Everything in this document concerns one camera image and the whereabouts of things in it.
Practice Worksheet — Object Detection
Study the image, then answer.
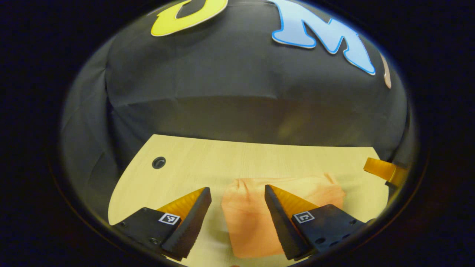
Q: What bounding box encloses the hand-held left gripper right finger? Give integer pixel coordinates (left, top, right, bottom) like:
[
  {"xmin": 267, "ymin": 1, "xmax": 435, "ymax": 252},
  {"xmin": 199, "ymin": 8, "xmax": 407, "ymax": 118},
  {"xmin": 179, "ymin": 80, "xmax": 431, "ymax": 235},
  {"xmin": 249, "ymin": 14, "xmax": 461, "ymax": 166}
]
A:
[{"xmin": 264, "ymin": 184, "xmax": 373, "ymax": 261}]

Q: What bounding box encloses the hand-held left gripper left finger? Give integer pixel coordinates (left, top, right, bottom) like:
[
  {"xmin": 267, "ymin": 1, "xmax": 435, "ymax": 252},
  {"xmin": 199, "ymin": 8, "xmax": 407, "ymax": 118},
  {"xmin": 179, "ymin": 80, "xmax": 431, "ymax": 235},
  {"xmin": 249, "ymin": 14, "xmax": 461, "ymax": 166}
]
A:
[{"xmin": 111, "ymin": 187, "xmax": 213, "ymax": 261}]

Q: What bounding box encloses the orange T-shirt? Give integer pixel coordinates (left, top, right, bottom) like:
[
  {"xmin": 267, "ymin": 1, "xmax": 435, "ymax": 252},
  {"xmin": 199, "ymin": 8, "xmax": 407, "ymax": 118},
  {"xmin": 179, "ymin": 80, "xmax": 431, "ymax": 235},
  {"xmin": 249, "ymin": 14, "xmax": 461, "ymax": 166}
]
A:
[{"xmin": 222, "ymin": 172, "xmax": 346, "ymax": 259}]

